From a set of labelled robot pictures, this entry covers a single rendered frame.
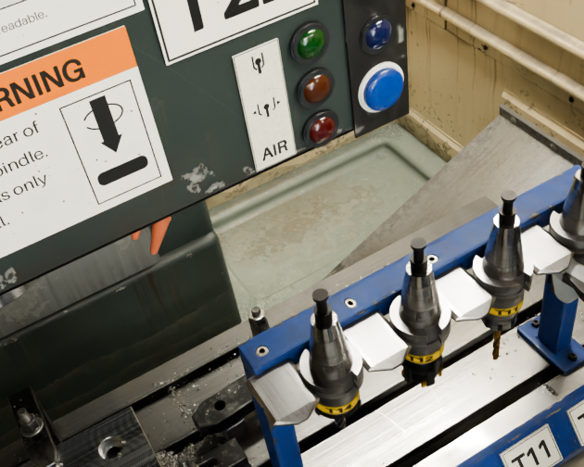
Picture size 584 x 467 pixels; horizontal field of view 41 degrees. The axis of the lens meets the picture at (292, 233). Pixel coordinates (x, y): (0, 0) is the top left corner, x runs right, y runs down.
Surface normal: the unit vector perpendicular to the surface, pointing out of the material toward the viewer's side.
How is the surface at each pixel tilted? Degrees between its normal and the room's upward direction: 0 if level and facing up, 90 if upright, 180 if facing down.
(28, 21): 90
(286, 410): 0
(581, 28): 90
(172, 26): 90
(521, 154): 24
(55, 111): 90
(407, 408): 0
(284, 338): 0
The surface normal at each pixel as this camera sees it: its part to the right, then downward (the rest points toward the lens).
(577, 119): -0.86, 0.43
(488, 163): -0.48, -0.47
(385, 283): -0.13, -0.71
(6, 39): 0.50, 0.55
